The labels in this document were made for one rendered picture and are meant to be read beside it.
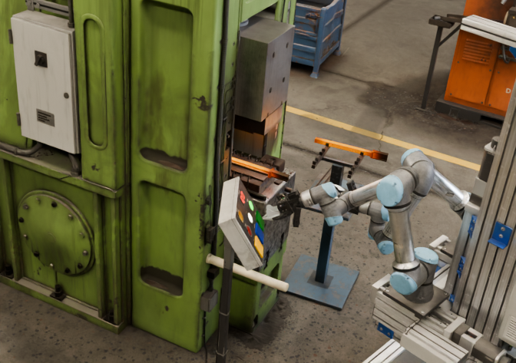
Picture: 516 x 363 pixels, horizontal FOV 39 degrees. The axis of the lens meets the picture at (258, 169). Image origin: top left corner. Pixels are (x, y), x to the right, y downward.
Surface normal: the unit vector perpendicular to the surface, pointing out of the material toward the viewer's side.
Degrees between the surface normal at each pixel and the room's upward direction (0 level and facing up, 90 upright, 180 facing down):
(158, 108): 89
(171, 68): 89
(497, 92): 90
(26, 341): 0
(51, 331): 0
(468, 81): 91
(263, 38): 0
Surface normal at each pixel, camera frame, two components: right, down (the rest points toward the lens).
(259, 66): -0.45, 0.43
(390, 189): -0.65, 0.22
